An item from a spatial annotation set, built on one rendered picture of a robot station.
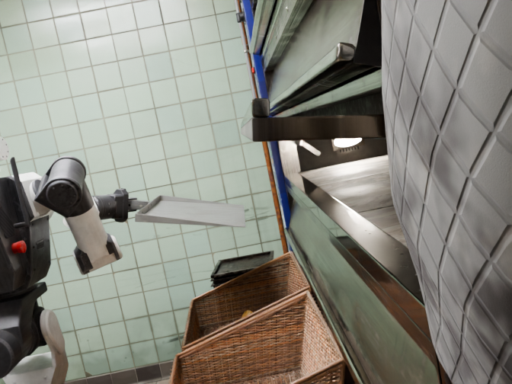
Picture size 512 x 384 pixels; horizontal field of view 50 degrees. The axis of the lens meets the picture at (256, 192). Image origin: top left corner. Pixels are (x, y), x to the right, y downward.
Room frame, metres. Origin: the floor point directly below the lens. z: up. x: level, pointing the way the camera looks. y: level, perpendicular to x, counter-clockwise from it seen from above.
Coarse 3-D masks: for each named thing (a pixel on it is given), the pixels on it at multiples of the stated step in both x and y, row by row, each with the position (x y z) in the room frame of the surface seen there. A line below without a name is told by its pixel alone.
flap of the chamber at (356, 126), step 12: (252, 120) 0.57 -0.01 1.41; (264, 120) 0.57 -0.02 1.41; (276, 120) 0.57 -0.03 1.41; (288, 120) 0.57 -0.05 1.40; (300, 120) 0.57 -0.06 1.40; (312, 120) 0.57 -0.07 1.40; (324, 120) 0.57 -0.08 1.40; (336, 120) 0.57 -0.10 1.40; (348, 120) 0.57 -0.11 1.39; (360, 120) 0.57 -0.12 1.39; (372, 120) 0.57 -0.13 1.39; (384, 120) 0.57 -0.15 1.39; (252, 132) 0.57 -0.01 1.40; (264, 132) 0.57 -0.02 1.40; (276, 132) 0.57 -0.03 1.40; (288, 132) 0.57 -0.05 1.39; (300, 132) 0.57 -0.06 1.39; (312, 132) 0.57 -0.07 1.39; (324, 132) 0.57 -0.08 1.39; (336, 132) 0.57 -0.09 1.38; (348, 132) 0.57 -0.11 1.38; (360, 132) 0.57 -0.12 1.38; (372, 132) 0.57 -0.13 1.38; (384, 132) 0.57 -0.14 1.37
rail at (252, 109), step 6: (252, 102) 0.57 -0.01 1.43; (258, 102) 0.57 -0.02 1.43; (264, 102) 0.57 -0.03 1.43; (252, 108) 0.57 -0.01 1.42; (258, 108) 0.57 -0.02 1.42; (264, 108) 0.57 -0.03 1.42; (246, 114) 0.85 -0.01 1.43; (252, 114) 0.57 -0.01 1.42; (258, 114) 0.57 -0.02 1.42; (264, 114) 0.57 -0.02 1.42; (246, 120) 0.89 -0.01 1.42
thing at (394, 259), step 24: (312, 192) 1.64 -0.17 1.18; (336, 216) 1.18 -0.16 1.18; (360, 216) 1.13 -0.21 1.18; (360, 240) 0.92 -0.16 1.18; (384, 240) 0.89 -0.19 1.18; (384, 264) 0.75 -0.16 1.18; (408, 264) 0.73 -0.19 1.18; (384, 288) 0.76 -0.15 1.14; (408, 288) 0.64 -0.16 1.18; (408, 312) 0.64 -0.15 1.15
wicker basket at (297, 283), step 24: (264, 264) 2.32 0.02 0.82; (288, 264) 2.32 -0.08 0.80; (216, 288) 2.31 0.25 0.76; (240, 288) 2.31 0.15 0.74; (288, 288) 2.29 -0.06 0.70; (192, 312) 2.14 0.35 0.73; (216, 312) 2.31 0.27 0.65; (240, 312) 2.31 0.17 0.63; (192, 336) 2.01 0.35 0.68; (264, 360) 1.78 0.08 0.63
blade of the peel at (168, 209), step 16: (144, 208) 1.91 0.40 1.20; (160, 208) 2.07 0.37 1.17; (176, 208) 2.10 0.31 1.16; (192, 208) 2.12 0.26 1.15; (208, 208) 2.14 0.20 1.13; (224, 208) 2.17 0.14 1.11; (240, 208) 2.19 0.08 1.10; (192, 224) 1.76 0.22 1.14; (208, 224) 1.76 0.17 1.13; (224, 224) 1.78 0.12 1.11; (240, 224) 1.80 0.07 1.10
